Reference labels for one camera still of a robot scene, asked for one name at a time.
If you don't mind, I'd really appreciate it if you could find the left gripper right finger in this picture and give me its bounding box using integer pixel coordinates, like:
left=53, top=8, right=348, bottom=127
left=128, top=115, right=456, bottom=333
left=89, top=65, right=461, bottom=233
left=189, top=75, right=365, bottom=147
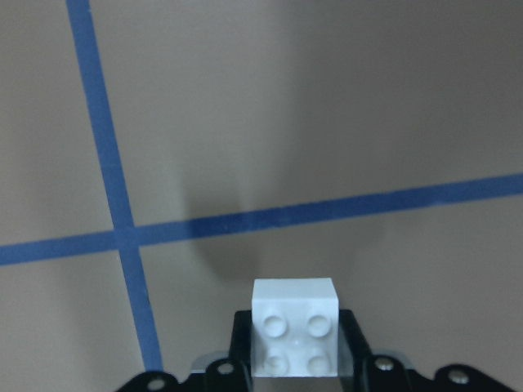
left=337, top=310, right=411, bottom=391

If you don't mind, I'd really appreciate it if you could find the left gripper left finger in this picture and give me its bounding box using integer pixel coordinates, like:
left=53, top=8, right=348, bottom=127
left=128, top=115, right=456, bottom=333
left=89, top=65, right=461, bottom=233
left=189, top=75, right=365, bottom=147
left=203, top=310, right=253, bottom=391

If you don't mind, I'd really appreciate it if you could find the white block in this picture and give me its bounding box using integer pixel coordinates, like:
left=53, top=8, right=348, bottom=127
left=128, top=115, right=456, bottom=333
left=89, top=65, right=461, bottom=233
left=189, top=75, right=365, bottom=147
left=251, top=278, right=339, bottom=378

